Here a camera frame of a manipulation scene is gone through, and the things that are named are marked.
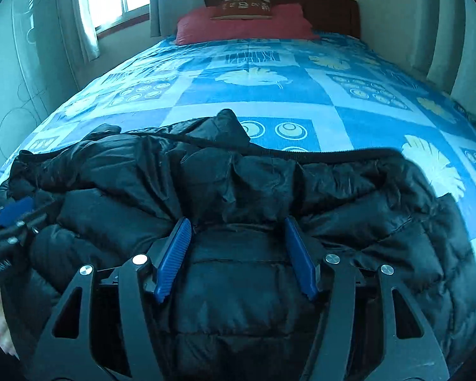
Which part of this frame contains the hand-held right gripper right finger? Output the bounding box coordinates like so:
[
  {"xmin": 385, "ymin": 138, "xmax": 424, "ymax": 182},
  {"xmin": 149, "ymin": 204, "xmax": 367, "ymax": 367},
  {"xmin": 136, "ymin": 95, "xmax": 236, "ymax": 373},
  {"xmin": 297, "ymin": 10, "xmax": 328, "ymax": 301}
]
[{"xmin": 283, "ymin": 216, "xmax": 450, "ymax": 381}]

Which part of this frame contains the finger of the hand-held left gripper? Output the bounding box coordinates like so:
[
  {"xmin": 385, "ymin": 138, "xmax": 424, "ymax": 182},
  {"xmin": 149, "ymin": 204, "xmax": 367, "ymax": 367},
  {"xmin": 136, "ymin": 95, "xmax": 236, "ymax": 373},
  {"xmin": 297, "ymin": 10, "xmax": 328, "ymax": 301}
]
[
  {"xmin": 0, "ymin": 212, "xmax": 50, "ymax": 257},
  {"xmin": 0, "ymin": 196, "xmax": 36, "ymax": 226}
]

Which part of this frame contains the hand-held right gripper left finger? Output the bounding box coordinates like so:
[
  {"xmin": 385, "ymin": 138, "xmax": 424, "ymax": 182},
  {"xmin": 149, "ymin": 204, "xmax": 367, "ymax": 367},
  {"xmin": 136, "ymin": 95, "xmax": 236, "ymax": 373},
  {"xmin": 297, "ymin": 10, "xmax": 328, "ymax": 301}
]
[{"xmin": 27, "ymin": 217, "xmax": 193, "ymax": 381}]

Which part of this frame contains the black quilted down jacket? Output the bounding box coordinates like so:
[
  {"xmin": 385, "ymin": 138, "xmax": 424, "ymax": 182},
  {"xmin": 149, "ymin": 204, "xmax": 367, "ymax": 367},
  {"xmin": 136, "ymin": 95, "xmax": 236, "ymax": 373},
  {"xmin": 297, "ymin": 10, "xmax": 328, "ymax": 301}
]
[{"xmin": 0, "ymin": 108, "xmax": 476, "ymax": 381}]

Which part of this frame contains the person's left hand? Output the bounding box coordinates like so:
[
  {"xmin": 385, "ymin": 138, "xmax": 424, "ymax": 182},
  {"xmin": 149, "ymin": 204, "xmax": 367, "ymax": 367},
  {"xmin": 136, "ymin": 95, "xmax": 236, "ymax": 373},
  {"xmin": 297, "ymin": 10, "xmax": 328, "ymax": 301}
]
[{"xmin": 0, "ymin": 288, "xmax": 18, "ymax": 358}]

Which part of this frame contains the glass door wardrobe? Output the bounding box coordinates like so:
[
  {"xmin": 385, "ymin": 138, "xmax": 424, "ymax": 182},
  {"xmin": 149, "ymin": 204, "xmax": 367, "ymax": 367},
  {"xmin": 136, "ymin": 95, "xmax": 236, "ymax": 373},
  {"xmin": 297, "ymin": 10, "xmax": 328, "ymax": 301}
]
[{"xmin": 0, "ymin": 0, "xmax": 78, "ymax": 191}]

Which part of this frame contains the blue patterned bed sheet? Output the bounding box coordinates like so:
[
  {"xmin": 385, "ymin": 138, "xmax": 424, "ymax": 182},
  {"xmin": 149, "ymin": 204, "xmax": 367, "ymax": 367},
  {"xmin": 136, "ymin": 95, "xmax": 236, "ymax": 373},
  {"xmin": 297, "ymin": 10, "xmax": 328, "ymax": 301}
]
[{"xmin": 0, "ymin": 32, "xmax": 476, "ymax": 366}]

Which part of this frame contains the short white curtain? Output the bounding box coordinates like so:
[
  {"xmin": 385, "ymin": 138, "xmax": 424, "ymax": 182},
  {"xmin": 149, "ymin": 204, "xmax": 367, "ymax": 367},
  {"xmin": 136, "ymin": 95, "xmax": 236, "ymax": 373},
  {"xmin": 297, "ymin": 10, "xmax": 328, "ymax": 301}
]
[{"xmin": 69, "ymin": 0, "xmax": 101, "ymax": 62}]

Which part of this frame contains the red pillow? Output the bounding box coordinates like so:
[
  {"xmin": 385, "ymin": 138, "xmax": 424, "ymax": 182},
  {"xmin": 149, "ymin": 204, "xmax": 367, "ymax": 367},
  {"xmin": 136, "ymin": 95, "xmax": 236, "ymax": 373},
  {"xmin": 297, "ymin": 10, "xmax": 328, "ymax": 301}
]
[{"xmin": 175, "ymin": 3, "xmax": 321, "ymax": 46}]

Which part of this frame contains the wooden headboard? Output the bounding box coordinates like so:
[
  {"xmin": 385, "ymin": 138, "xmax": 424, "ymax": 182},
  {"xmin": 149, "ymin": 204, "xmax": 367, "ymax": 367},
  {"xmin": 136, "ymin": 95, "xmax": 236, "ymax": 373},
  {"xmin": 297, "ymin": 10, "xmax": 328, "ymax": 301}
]
[{"xmin": 202, "ymin": 0, "xmax": 361, "ymax": 39}]

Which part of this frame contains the brown printed cushion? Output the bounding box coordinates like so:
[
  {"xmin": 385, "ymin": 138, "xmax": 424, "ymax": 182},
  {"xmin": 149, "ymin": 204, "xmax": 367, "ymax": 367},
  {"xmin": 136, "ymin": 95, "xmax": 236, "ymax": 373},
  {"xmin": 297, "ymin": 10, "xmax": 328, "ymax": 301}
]
[{"xmin": 210, "ymin": 0, "xmax": 274, "ymax": 21}]

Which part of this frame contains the long grey curtain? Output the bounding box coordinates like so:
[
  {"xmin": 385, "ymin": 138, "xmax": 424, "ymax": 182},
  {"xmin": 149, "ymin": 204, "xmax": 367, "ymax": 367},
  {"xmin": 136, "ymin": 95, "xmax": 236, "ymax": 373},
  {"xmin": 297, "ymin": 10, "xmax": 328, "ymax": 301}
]
[{"xmin": 149, "ymin": 0, "xmax": 201, "ymax": 38}]

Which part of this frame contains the long white curtain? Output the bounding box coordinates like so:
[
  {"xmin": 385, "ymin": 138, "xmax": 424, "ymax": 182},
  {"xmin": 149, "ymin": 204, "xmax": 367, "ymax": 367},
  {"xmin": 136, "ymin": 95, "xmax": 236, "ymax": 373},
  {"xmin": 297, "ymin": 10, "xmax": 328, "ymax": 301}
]
[{"xmin": 426, "ymin": 0, "xmax": 466, "ymax": 84}]

